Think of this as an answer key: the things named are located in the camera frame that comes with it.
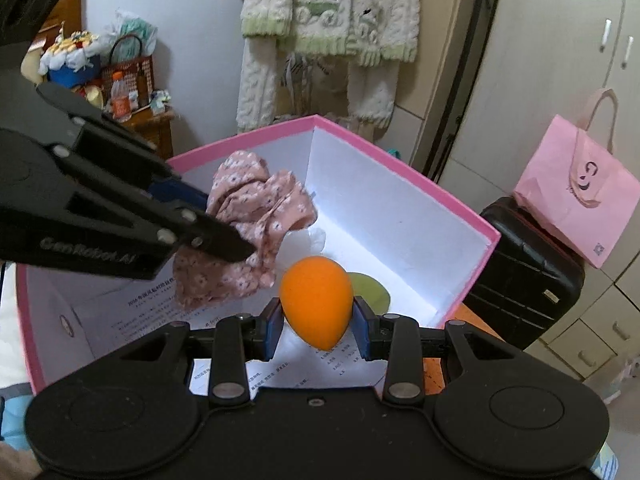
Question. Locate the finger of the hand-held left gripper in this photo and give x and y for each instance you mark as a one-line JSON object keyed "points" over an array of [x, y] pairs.
{"points": [[175, 194], [220, 240]]}

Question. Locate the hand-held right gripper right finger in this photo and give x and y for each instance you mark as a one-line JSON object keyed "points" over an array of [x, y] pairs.
{"points": [[361, 331]]}

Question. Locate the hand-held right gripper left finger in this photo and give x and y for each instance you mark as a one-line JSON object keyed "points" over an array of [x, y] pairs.
{"points": [[274, 330]]}

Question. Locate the pink floral cloth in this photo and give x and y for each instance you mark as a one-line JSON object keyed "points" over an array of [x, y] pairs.
{"points": [[260, 210]]}

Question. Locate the orange egg-shaped sponge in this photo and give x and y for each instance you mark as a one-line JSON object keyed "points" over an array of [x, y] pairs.
{"points": [[315, 300]]}

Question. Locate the pink cardboard box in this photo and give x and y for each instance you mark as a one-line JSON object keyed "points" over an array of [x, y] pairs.
{"points": [[380, 220]]}

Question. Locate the green sponge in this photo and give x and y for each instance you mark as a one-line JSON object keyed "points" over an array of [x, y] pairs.
{"points": [[372, 295]]}

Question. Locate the wooden bed headboard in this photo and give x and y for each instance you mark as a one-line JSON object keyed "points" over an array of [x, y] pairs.
{"points": [[65, 10]]}

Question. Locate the wooden nightstand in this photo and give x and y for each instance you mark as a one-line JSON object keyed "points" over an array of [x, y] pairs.
{"points": [[155, 132]]}

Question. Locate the flower bouquet in blue box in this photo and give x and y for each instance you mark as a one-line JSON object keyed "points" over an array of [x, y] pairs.
{"points": [[70, 70]]}

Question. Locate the small pale trinket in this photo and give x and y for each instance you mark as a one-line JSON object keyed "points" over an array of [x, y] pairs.
{"points": [[161, 101]]}

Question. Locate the printed paper sheet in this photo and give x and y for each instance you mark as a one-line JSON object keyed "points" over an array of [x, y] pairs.
{"points": [[150, 310]]}

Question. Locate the orange drink bottle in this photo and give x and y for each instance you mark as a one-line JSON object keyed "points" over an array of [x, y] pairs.
{"points": [[120, 102]]}

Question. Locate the small yellow plush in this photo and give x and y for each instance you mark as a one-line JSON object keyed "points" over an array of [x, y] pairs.
{"points": [[92, 95]]}

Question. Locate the white plastic bag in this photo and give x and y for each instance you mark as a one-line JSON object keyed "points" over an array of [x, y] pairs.
{"points": [[135, 30]]}

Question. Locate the brown woven basket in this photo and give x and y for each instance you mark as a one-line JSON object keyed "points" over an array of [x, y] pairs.
{"points": [[142, 72]]}

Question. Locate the cream fleece pajama pants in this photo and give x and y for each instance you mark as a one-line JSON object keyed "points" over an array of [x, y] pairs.
{"points": [[255, 90]]}

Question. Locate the black suitcase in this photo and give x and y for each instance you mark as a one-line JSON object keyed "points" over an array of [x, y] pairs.
{"points": [[520, 280]]}

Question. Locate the cream fleece pajama top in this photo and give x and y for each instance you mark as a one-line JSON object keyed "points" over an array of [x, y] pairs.
{"points": [[280, 5]]}

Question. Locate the white grey bedsheet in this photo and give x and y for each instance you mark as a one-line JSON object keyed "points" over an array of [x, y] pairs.
{"points": [[10, 335]]}

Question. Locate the pink tote bag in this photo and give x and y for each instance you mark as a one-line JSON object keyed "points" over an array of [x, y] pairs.
{"points": [[555, 185]]}

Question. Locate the beige wardrobe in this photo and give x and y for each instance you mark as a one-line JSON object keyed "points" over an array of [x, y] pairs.
{"points": [[540, 35]]}

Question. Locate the dark door frame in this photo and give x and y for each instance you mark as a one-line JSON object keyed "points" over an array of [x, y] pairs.
{"points": [[467, 60]]}

